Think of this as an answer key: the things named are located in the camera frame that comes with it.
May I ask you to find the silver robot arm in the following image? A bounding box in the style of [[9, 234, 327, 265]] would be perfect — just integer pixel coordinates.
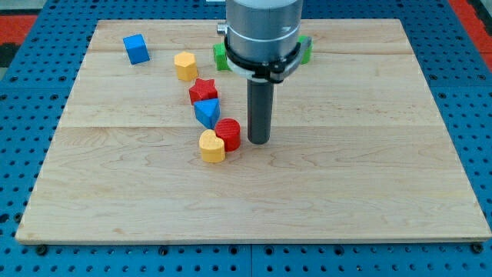
[[217, 0, 311, 84]]

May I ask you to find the blue triangle block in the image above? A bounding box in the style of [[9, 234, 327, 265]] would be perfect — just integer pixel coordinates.
[[194, 98, 220, 129]]

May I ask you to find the red cylinder block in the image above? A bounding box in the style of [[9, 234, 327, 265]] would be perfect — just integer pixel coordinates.
[[214, 118, 241, 152]]

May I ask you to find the yellow heart block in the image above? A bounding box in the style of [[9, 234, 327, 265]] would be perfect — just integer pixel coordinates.
[[198, 129, 225, 163]]

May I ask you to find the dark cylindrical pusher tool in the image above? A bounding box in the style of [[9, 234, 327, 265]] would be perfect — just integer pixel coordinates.
[[248, 80, 274, 145]]

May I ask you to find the red star block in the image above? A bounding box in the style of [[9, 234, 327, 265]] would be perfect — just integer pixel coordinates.
[[188, 78, 218, 105]]

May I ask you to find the green block left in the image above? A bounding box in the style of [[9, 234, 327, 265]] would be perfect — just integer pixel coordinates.
[[212, 42, 230, 71]]

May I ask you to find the green block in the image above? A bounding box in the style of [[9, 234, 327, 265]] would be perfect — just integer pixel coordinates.
[[298, 35, 312, 65], [212, 42, 230, 71]]

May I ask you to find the wooden board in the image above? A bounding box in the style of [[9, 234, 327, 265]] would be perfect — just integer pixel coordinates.
[[15, 19, 491, 245]]

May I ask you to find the yellow hexagon block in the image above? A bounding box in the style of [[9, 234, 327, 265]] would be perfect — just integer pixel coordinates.
[[174, 52, 198, 82]]

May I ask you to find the green block right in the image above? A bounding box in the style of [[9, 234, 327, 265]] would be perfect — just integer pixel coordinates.
[[298, 35, 312, 65]]

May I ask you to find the blue cube block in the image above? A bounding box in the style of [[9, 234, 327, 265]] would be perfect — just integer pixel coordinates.
[[123, 34, 150, 65]]

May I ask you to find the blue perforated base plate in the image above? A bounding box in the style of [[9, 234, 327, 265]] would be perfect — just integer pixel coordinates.
[[1, 0, 491, 276]]

